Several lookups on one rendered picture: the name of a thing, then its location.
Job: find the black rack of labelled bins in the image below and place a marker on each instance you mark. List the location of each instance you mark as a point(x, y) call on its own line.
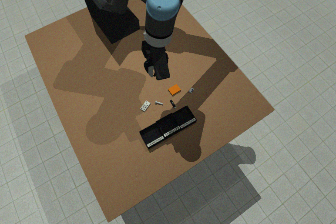
point(167, 126)

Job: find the orange rectangular block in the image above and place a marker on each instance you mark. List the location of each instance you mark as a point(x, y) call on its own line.
point(174, 89)

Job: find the white domino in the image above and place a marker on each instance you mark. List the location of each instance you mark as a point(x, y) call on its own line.
point(145, 106)

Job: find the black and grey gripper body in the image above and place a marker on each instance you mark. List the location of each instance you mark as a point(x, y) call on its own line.
point(146, 51)

